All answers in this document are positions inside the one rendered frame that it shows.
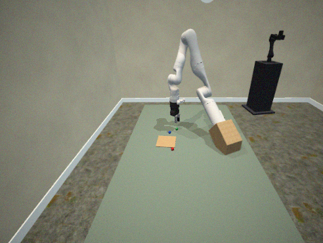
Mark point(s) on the orange square mat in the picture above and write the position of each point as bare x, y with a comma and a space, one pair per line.
166, 141

